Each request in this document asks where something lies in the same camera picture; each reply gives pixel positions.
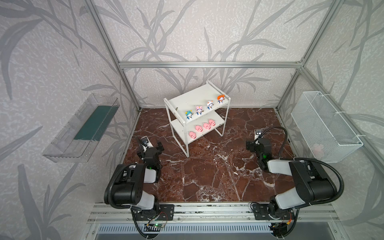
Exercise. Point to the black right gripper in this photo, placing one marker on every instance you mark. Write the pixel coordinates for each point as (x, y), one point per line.
(258, 144)

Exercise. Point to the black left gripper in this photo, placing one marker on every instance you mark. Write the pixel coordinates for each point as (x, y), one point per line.
(150, 151)

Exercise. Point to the pink pig toy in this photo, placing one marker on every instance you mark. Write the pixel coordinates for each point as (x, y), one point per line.
(212, 122)
(192, 135)
(198, 128)
(207, 126)

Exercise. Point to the teal blue cat figurine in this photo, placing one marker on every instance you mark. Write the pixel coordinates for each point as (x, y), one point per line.
(189, 115)

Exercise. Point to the orange blue figurine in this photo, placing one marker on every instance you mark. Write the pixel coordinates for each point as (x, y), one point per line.
(221, 98)

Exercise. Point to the white blue round figurine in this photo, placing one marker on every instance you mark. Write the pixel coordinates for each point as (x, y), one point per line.
(210, 105)

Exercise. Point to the pink hat blue figurine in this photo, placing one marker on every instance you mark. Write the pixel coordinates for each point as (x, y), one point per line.
(199, 110)

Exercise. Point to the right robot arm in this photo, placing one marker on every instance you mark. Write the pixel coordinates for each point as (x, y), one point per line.
(315, 182)

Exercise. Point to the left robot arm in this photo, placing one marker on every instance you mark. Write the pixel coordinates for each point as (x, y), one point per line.
(125, 190)

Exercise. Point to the white two-tier metal shelf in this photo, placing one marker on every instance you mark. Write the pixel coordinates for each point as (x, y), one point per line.
(196, 113)

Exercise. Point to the pink toy in basket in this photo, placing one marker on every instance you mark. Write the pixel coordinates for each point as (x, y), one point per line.
(318, 151)

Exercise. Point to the green circuit board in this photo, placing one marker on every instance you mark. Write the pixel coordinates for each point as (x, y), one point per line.
(155, 227)

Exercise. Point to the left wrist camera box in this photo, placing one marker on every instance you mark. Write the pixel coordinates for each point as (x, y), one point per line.
(145, 142)

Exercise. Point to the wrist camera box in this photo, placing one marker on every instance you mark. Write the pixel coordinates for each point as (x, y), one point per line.
(257, 133)
(145, 142)

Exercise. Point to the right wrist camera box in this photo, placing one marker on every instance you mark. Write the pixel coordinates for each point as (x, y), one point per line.
(257, 133)

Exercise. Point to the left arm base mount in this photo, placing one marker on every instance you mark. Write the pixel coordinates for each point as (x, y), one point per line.
(160, 213)

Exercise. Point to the clear plastic wall bin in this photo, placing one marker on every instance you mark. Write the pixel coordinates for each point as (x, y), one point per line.
(79, 138)

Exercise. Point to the white wire mesh basket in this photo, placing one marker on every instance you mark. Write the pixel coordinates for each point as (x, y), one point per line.
(320, 123)

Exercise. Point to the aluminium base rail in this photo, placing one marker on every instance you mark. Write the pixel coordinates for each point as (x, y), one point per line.
(215, 221)

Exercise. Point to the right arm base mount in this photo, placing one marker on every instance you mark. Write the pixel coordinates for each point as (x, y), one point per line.
(285, 220)

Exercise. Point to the aluminium enclosure frame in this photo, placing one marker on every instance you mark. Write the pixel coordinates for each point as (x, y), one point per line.
(299, 66)

